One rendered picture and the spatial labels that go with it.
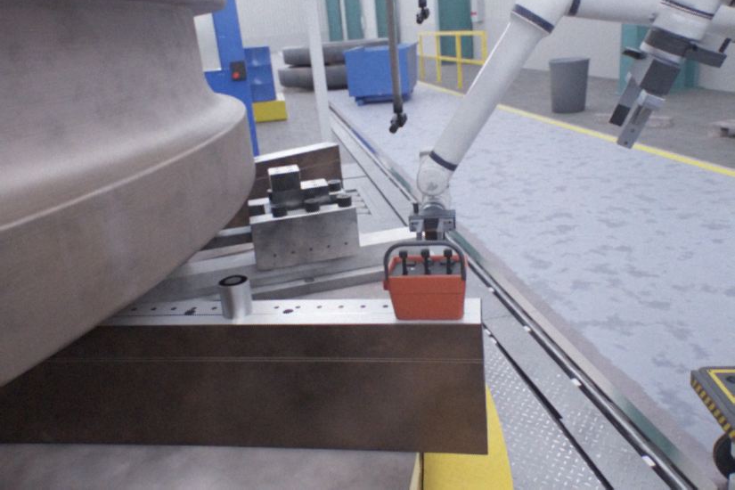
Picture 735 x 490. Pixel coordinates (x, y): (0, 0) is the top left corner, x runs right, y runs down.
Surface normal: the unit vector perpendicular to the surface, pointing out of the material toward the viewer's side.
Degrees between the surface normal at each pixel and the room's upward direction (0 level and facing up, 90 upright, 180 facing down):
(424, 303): 97
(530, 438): 0
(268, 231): 90
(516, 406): 0
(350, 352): 90
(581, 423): 0
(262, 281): 90
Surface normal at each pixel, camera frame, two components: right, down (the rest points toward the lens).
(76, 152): 0.76, -0.54
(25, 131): 0.94, -0.13
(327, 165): 0.59, 0.18
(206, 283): 0.19, -0.05
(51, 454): -0.09, -0.95
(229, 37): 0.19, 0.27
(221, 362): -0.16, 0.30
